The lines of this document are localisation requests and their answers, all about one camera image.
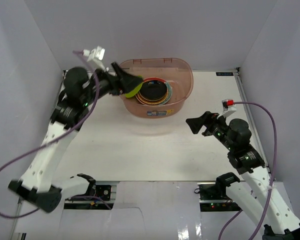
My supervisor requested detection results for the pink translucent plastic bin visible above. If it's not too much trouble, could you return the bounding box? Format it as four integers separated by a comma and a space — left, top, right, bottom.
120, 58, 194, 119

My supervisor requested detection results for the purple cable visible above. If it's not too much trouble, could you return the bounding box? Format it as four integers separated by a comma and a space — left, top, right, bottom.
0, 50, 113, 219
217, 101, 277, 240

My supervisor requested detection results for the lime green plate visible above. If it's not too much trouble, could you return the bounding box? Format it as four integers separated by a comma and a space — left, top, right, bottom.
124, 82, 143, 99

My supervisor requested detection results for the woven bamboo plate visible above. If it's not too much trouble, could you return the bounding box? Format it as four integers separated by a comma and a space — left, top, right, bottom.
136, 87, 172, 106

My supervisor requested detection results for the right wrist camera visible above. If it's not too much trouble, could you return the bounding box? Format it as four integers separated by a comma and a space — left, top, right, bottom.
217, 99, 237, 119

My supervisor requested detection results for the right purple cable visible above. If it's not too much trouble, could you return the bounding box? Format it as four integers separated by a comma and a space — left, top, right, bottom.
217, 101, 277, 240

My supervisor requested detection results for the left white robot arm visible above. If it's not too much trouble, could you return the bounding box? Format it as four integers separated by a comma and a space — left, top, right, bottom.
8, 62, 143, 213

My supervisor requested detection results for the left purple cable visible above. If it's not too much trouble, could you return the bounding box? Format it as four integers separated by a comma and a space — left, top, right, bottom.
0, 50, 113, 219

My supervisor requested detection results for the red teal floral plate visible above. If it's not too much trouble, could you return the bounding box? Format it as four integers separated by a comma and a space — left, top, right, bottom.
136, 77, 173, 106

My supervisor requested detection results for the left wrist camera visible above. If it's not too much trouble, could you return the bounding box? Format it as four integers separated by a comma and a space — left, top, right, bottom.
83, 46, 109, 72

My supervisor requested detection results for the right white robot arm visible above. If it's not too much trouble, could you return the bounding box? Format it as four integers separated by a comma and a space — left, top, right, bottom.
186, 111, 300, 240

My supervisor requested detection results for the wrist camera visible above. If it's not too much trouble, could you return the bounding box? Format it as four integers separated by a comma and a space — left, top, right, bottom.
217, 99, 237, 119
83, 46, 109, 72

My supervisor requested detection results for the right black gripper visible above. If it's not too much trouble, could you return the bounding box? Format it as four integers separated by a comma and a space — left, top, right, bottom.
185, 111, 235, 151

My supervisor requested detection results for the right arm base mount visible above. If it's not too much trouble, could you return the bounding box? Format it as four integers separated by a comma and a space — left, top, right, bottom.
193, 183, 241, 213

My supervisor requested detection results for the right table label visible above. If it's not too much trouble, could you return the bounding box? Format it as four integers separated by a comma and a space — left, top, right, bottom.
216, 72, 234, 77

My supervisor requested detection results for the yellow patterned plate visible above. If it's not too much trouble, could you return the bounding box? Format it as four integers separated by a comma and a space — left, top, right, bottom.
162, 84, 173, 105

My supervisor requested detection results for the black glossy plate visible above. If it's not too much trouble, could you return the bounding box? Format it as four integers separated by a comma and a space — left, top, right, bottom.
136, 92, 168, 105

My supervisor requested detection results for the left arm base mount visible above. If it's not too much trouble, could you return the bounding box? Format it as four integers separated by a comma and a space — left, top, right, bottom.
63, 184, 116, 210

